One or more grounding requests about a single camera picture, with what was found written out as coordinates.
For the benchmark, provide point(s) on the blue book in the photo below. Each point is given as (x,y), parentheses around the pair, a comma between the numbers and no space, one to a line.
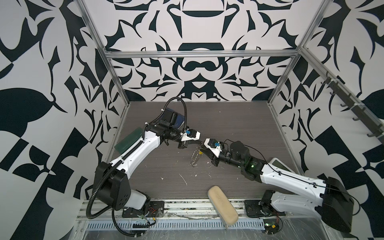
(177,120)

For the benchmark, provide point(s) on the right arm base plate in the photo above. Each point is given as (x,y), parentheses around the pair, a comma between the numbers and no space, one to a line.
(253,209)

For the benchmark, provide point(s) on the grey wall hook rack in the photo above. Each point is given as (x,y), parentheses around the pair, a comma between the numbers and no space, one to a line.
(360,110)

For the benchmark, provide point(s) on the white slotted cable duct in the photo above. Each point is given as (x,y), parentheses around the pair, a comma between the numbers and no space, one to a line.
(178,224)

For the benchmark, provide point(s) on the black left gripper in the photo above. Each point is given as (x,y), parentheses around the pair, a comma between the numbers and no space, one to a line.
(183,145)

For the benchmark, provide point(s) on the white digital clock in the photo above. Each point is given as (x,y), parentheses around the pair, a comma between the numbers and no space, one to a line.
(279,164)

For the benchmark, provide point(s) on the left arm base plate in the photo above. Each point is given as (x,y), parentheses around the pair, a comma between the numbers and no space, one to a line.
(150,209)

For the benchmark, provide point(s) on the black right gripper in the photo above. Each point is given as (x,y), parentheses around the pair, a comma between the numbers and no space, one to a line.
(213,157)

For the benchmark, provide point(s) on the beige glasses case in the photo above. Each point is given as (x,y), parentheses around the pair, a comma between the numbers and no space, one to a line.
(223,206)

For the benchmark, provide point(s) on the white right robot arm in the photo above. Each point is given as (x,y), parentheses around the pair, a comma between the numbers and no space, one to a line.
(325,199)

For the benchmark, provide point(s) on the small circuit board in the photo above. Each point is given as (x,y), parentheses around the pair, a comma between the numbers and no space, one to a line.
(273,226)

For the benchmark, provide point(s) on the green flat case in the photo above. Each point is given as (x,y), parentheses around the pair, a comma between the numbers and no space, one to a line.
(129,141)

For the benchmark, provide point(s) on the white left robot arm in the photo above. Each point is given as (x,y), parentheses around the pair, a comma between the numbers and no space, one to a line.
(111,183)

